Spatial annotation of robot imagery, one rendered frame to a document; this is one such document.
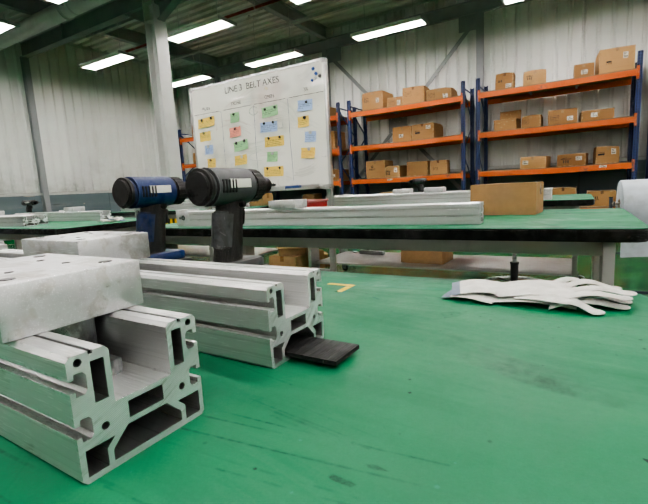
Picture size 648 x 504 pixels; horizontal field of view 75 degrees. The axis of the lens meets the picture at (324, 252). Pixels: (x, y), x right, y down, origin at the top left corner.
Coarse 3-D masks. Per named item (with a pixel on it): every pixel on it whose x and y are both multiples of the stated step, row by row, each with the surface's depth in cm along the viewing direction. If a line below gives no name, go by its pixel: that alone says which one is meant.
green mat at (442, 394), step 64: (384, 320) 56; (448, 320) 55; (512, 320) 53; (576, 320) 52; (640, 320) 51; (256, 384) 40; (320, 384) 39; (384, 384) 38; (448, 384) 38; (512, 384) 37; (576, 384) 36; (640, 384) 36; (0, 448) 32; (192, 448) 30; (256, 448) 30; (320, 448) 29; (384, 448) 29; (448, 448) 29; (512, 448) 28; (576, 448) 28; (640, 448) 28
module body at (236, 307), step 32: (0, 256) 88; (160, 288) 50; (192, 288) 47; (224, 288) 44; (256, 288) 42; (288, 288) 49; (320, 288) 50; (224, 320) 45; (256, 320) 43; (288, 320) 45; (320, 320) 50; (224, 352) 46; (256, 352) 43
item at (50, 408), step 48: (48, 336) 30; (144, 336) 33; (0, 384) 31; (48, 384) 28; (96, 384) 29; (144, 384) 31; (192, 384) 34; (0, 432) 33; (48, 432) 28; (96, 432) 27; (144, 432) 32
